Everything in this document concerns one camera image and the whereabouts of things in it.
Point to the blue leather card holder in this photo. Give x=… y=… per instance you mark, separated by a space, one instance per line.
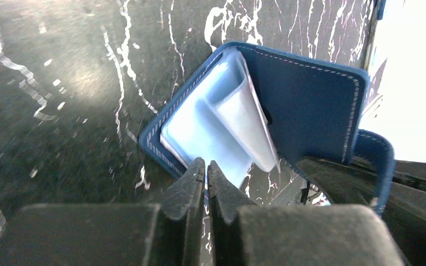
x=252 y=105

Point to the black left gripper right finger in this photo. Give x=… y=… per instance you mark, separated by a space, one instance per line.
x=225 y=200

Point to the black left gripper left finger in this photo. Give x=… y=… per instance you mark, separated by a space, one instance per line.
x=177 y=235

